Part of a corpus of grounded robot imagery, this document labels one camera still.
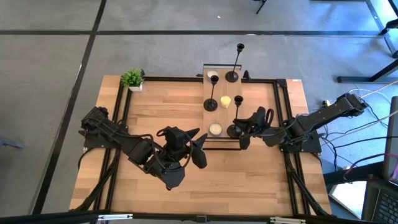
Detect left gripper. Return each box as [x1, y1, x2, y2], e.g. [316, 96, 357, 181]
[154, 128, 208, 190]

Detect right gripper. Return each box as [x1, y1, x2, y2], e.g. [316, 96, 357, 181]
[233, 107, 282, 151]

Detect black metal candlestick holder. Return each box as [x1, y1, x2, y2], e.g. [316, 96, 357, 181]
[203, 75, 220, 113]
[226, 95, 244, 139]
[225, 43, 246, 83]

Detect white tealight candle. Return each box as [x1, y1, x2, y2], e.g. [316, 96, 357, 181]
[208, 122, 223, 137]

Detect green plant in white pot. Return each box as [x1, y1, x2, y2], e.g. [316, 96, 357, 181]
[119, 67, 146, 93]

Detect white flat board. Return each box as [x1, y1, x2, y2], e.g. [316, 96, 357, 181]
[328, 180, 368, 218]

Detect gray computer monitor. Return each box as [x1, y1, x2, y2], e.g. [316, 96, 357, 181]
[381, 95, 398, 180]

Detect dark laptop computer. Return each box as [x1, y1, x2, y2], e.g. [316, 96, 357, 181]
[361, 182, 398, 224]

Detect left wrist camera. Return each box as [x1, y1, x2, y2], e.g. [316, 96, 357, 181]
[163, 126, 190, 153]

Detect wooden shelf riser black frame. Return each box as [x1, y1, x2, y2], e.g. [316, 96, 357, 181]
[201, 63, 249, 151]

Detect black aluminium rail frame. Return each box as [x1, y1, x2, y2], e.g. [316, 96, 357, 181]
[70, 76, 332, 218]

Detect silver aluminium bracket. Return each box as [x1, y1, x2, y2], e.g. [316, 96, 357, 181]
[269, 217, 307, 224]
[98, 213, 134, 222]

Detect black desk leg frame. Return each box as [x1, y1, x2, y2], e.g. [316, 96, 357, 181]
[337, 58, 398, 84]

